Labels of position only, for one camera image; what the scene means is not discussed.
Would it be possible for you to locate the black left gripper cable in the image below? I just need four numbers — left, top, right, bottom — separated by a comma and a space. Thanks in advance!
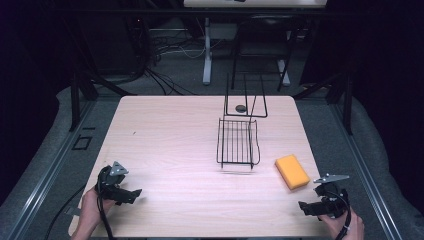
95, 165, 116, 240

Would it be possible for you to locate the black metal frame stand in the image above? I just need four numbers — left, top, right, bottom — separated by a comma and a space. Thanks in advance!
292, 66, 355, 136
61, 13, 138, 132

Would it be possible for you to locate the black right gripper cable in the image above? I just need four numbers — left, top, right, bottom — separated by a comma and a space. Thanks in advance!
333, 188, 353, 240

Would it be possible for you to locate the black cable on floor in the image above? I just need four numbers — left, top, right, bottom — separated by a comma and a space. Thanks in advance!
43, 183, 87, 240

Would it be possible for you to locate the white background table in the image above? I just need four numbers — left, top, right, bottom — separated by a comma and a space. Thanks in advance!
183, 0, 328, 86

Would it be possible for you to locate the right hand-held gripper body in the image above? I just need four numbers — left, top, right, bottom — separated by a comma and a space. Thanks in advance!
312, 173, 350, 220

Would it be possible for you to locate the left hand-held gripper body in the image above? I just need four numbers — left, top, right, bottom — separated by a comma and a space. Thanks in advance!
95, 161, 135, 205

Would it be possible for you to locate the person's right hand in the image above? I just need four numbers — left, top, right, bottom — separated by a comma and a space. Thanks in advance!
317, 206, 366, 240

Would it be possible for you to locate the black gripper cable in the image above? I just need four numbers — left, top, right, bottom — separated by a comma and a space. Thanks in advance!
333, 188, 353, 240
95, 165, 116, 240

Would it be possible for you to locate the bundle of floor cables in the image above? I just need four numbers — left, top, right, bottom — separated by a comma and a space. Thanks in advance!
133, 18, 224, 97

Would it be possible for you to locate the black wire rack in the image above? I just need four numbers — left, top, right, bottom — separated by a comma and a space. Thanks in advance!
215, 72, 270, 170

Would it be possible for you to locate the orange sponge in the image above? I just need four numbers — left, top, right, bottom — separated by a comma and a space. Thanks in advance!
274, 153, 312, 191

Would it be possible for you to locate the person's left hand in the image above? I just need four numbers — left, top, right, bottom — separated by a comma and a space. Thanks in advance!
78, 186, 116, 235

